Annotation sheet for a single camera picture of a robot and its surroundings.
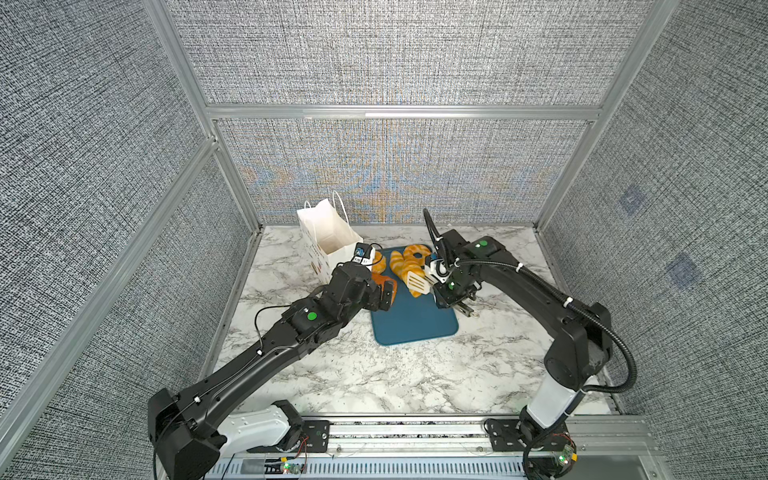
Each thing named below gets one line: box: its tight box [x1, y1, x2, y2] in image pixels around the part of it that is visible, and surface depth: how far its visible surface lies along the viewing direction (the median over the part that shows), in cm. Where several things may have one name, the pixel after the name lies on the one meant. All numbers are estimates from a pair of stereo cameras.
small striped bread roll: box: [389, 250, 409, 287], surface depth 107 cm
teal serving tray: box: [371, 277, 459, 346], surface depth 94 cm
